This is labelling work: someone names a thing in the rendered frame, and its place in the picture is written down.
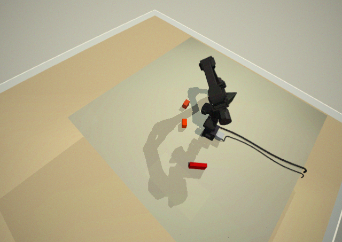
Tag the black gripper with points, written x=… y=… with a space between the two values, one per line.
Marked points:
x=211 y=121

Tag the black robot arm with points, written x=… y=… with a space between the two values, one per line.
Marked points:
x=217 y=94

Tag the red rectangular block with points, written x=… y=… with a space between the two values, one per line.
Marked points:
x=194 y=165

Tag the red-brown block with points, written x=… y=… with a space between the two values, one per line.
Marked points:
x=186 y=104

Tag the black cable with grey plug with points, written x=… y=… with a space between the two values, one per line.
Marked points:
x=220 y=135

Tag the orange-red block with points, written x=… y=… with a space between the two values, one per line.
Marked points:
x=184 y=123

